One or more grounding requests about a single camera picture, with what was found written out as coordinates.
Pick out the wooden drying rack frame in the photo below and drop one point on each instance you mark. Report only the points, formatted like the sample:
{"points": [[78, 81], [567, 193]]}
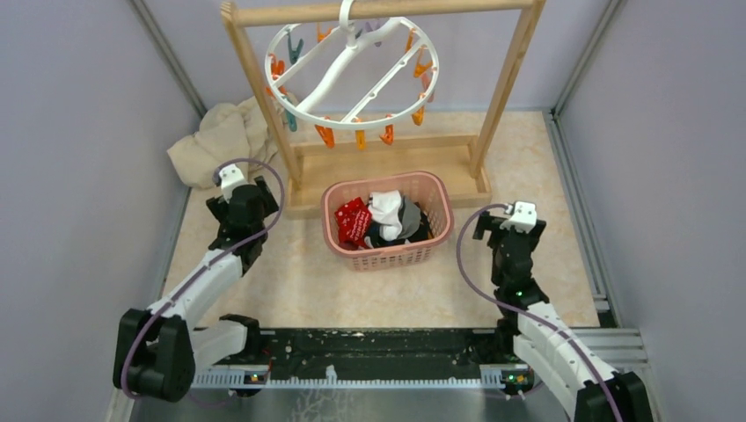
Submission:
{"points": [[312, 167]]}

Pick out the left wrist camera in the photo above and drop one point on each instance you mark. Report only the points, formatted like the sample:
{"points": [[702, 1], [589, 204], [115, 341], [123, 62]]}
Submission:
{"points": [[228, 179]]}

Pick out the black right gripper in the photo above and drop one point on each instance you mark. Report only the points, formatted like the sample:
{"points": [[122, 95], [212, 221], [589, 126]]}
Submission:
{"points": [[492, 223]]}

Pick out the white sock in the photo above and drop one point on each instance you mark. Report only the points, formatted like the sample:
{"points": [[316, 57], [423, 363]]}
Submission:
{"points": [[384, 208]]}

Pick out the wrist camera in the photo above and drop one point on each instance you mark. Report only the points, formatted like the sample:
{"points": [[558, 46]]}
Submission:
{"points": [[228, 179], [522, 217]]}

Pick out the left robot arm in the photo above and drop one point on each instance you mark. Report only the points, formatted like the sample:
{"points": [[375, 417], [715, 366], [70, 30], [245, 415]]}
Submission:
{"points": [[160, 349]]}

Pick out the teal plastic clip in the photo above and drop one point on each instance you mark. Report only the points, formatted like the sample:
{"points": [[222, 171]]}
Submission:
{"points": [[295, 48]]}

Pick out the pink plastic laundry basket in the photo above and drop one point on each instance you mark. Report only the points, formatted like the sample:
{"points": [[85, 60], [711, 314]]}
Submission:
{"points": [[424, 188]]}

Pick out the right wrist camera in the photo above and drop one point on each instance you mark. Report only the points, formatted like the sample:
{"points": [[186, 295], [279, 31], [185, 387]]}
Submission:
{"points": [[522, 217]]}

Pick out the lilac plastic clip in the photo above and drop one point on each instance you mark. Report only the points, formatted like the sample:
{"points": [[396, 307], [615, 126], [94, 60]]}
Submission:
{"points": [[373, 33]]}

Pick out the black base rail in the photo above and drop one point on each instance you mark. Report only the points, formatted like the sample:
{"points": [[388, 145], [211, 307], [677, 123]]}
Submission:
{"points": [[436, 358]]}

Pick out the red snowflake sock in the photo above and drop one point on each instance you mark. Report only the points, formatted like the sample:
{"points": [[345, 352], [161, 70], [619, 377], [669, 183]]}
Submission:
{"points": [[353, 220]]}

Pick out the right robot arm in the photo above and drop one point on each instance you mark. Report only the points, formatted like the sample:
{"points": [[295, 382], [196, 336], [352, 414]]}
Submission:
{"points": [[586, 386]]}

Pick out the black sock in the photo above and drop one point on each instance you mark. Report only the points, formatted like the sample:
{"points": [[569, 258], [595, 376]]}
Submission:
{"points": [[373, 237]]}

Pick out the white round clip hanger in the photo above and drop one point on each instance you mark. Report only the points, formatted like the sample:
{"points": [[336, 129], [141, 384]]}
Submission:
{"points": [[347, 84]]}

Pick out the grey sock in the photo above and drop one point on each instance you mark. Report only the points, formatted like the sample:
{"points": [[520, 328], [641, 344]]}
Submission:
{"points": [[410, 218]]}

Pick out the beige crumpled cloth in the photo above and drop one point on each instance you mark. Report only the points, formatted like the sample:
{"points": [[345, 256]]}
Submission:
{"points": [[227, 131]]}

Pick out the orange plastic clip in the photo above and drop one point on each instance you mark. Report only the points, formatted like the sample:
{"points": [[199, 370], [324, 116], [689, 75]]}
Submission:
{"points": [[327, 135]]}

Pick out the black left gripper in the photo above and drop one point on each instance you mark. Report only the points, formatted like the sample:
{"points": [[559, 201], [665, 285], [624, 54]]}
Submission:
{"points": [[219, 209]]}

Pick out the pink plastic clip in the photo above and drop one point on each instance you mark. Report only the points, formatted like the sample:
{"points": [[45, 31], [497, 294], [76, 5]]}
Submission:
{"points": [[427, 86]]}

